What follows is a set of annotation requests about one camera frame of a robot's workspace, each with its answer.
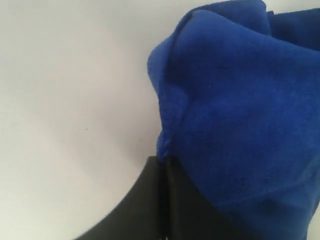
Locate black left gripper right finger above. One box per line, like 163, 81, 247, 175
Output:
165, 158, 240, 240

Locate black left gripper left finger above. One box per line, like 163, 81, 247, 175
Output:
74, 155, 166, 240

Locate blue towel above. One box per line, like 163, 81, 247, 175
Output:
147, 0, 320, 240

